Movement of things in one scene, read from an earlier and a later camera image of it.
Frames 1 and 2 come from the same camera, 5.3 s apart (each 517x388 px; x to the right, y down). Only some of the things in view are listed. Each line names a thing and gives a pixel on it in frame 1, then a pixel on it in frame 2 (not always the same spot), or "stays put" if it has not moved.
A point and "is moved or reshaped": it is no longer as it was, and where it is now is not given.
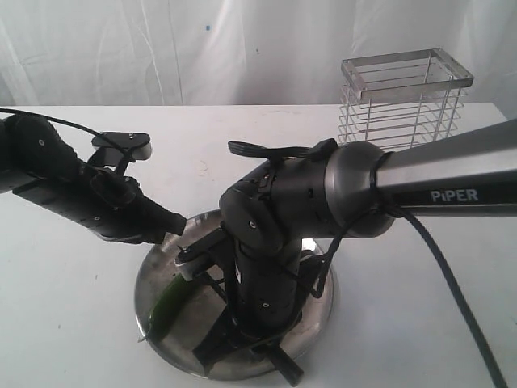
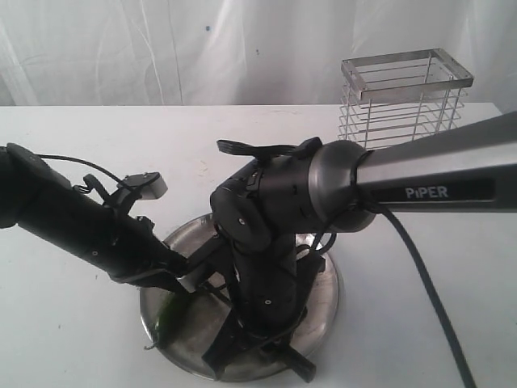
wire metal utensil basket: x=401 y=99 stays put
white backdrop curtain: x=239 y=52 stays put
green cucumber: x=167 y=305 is moved or reshaped
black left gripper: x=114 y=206 -> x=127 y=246
